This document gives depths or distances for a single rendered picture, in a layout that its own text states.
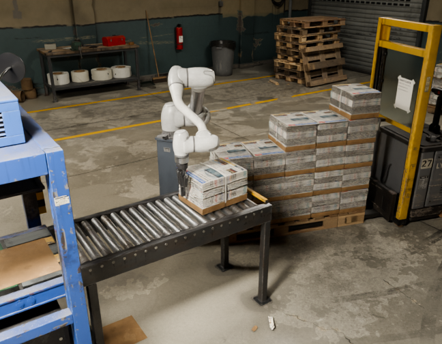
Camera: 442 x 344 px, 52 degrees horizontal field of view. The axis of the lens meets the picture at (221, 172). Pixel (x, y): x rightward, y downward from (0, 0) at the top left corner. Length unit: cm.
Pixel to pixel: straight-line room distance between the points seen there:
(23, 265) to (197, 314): 131
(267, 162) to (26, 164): 233
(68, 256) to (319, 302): 199
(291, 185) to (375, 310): 125
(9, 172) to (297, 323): 219
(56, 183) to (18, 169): 17
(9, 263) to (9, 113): 94
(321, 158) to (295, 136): 35
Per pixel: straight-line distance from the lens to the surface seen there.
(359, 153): 430
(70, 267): 231
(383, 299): 374
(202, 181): 288
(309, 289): 369
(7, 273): 268
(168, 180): 388
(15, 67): 284
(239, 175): 302
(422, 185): 467
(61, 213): 216
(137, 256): 268
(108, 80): 950
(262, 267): 334
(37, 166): 205
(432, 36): 415
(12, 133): 217
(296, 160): 401
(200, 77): 316
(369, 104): 419
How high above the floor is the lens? 224
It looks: 24 degrees down
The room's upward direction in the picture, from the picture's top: straight up
